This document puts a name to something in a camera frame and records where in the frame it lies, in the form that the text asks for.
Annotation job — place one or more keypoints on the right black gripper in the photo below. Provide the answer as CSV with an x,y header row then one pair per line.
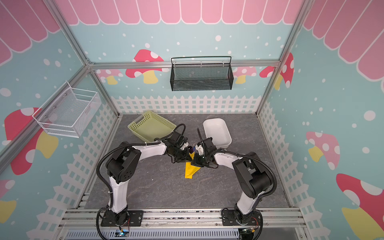
x,y
199,157

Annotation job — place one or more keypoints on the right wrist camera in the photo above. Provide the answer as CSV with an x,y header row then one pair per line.
x,y
203,148

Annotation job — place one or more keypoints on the white plastic bin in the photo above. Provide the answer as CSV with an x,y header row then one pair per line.
x,y
217,130

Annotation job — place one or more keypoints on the black wire mesh basket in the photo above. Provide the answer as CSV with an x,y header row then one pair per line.
x,y
207,73

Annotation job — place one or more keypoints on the green plastic basket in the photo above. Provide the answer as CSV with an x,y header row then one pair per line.
x,y
150,125

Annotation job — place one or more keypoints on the black mounting plate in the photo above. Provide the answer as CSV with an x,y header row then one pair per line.
x,y
123,219
234,217

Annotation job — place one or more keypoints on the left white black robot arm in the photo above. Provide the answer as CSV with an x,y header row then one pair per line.
x,y
123,161

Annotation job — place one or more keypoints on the yellow paper napkin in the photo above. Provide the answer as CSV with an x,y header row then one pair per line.
x,y
190,170

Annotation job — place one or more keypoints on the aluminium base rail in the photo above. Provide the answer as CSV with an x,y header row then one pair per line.
x,y
187,224

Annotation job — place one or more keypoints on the green circuit board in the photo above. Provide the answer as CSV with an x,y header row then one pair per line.
x,y
122,233

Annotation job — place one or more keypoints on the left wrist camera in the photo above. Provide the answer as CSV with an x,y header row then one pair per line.
x,y
177,139

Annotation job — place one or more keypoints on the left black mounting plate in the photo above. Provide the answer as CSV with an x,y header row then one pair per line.
x,y
123,219

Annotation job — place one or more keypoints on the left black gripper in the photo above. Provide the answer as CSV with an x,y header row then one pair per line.
x,y
185,158

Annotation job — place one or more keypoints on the white wire mesh basket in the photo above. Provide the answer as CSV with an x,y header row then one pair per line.
x,y
68,112

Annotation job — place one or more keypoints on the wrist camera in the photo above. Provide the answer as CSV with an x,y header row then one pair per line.
x,y
203,148
177,139

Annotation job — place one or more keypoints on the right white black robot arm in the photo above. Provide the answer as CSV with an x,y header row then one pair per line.
x,y
256,179

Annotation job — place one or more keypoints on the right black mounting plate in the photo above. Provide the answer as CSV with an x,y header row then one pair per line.
x,y
234,217

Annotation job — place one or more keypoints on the dark purple spoon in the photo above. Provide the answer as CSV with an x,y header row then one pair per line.
x,y
191,149

